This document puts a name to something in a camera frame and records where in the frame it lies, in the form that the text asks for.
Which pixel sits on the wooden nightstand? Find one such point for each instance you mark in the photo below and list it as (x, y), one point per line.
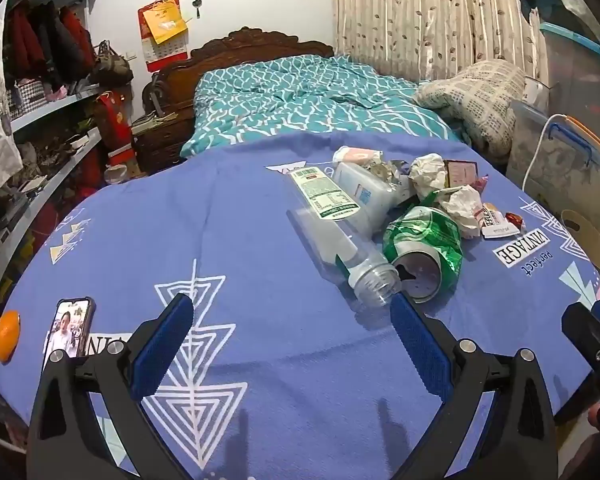
(160, 140)

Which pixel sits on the crushed green can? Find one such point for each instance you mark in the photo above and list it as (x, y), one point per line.
(425, 230)

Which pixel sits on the carved wooden headboard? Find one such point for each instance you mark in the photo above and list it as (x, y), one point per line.
(260, 42)

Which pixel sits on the grey shelf unit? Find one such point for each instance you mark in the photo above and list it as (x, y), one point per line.
(45, 110)

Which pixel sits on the small white box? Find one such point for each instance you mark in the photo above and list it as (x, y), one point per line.
(535, 90)

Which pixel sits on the hanging red dark jackets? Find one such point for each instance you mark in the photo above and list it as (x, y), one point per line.
(30, 40)

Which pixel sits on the patterned cream pillow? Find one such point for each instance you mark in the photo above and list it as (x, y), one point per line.
(480, 95)

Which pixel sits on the orange calendar on wall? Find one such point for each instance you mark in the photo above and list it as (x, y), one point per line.
(165, 22)

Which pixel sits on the pink cardboard box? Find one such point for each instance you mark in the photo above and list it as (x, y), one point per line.
(460, 172)

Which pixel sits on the pink packet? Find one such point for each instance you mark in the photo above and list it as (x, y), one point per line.
(352, 152)

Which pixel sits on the brown handbag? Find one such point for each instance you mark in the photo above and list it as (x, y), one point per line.
(112, 67)

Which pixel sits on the teal patterned bedspread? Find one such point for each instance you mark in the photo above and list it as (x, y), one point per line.
(305, 105)

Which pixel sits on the white sachet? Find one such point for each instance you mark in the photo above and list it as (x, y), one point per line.
(500, 231)

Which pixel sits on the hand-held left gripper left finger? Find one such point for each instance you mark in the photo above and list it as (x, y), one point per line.
(162, 347)

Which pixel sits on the red white snack wrapper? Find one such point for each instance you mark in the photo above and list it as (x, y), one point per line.
(486, 216)

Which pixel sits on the clear storage bin teal lid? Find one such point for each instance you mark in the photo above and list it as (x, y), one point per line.
(575, 70)

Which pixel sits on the white paper ball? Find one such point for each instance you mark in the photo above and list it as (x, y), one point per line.
(462, 205)
(427, 170)

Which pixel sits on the white translucent plastic bottle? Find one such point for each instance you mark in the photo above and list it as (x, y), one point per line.
(365, 182)

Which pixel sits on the red candy wrapper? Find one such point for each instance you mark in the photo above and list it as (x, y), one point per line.
(481, 183)

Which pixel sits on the orange fruit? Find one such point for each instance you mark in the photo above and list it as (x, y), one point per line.
(7, 337)

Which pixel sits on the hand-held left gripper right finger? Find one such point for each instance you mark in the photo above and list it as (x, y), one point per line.
(420, 350)

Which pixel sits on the red wall calendar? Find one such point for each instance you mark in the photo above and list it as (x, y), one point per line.
(167, 55)

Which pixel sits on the dark red candy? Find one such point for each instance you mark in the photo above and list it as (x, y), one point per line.
(515, 220)

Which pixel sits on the blue printed cloth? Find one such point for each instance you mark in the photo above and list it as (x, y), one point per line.
(260, 220)

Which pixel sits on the smartphone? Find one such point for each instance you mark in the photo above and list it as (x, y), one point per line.
(67, 330)

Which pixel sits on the silver foil wrapper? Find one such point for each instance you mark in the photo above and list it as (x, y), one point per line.
(392, 167)

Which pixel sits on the leaf patterned curtain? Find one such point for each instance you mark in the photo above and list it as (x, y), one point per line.
(405, 10)

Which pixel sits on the clear bottle green label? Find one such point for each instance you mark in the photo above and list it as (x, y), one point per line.
(330, 230)

